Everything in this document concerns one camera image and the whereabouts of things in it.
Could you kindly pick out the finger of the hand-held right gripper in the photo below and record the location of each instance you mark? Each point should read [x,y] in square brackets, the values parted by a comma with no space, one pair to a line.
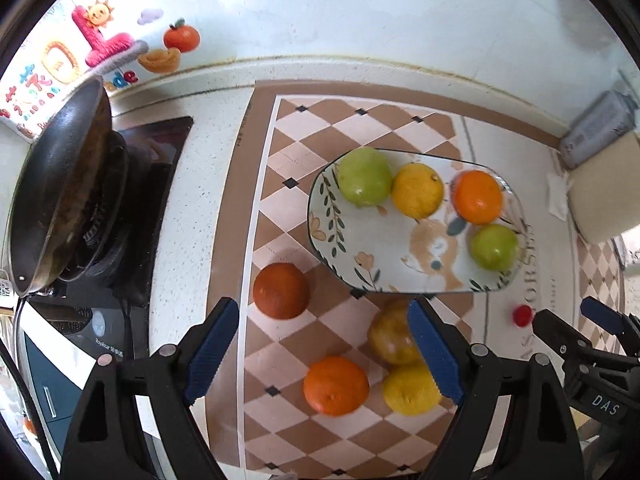
[555,332]
[602,314]

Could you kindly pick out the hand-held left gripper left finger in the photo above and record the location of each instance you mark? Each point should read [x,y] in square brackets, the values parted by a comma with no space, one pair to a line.
[212,352]

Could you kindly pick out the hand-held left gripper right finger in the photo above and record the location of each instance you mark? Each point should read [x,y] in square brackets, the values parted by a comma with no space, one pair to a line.
[435,355]

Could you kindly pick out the yellow citrus fruit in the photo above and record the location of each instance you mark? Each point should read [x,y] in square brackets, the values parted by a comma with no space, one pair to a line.
[407,394]
[417,190]

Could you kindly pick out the yellow-brown citrus fruit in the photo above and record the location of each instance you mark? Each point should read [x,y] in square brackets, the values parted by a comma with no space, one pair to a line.
[389,335]

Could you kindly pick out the dark reddish orange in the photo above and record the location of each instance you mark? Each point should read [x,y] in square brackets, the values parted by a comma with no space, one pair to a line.
[280,291]

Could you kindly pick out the bright orange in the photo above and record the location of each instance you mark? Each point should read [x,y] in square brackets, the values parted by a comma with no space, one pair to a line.
[336,386]
[477,197]

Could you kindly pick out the floral ceramic plate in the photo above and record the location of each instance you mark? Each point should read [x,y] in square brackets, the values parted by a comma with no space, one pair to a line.
[385,245]

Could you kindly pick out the small red fruit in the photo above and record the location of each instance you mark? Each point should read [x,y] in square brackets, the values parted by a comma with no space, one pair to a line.
[521,315]

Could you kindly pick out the small green apple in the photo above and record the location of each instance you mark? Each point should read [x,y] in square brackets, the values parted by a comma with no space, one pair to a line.
[494,247]

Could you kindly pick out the beige container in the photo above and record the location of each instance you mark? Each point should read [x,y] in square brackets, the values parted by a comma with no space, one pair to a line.
[607,190]

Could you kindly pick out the white paper scrap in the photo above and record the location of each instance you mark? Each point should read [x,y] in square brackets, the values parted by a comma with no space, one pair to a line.
[556,197]

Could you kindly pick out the black burner grate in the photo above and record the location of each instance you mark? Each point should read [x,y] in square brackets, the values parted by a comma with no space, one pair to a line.
[117,255]

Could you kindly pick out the white and blue appliance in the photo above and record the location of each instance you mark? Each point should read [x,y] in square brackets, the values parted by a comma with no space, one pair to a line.
[50,375]

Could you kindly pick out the grey box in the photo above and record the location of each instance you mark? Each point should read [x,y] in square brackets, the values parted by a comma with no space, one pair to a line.
[595,127]

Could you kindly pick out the large green apple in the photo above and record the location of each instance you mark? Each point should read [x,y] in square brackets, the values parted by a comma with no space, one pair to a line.
[364,176]

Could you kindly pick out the brown checkered mat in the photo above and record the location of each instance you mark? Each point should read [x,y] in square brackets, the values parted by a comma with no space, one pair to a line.
[295,170]

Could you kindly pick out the black glass gas stove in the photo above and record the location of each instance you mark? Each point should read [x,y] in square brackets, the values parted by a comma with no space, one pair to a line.
[162,137]

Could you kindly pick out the black wok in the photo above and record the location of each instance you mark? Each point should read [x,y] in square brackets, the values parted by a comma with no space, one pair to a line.
[60,190]

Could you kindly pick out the gold ingot wall sticker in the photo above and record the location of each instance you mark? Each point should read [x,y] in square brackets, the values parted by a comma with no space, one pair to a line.
[160,61]

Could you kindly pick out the orange fruit wall sticker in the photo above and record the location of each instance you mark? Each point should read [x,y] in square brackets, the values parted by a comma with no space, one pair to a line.
[181,37]

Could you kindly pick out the pink letter wall sticker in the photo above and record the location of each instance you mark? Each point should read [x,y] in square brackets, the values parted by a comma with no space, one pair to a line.
[102,45]

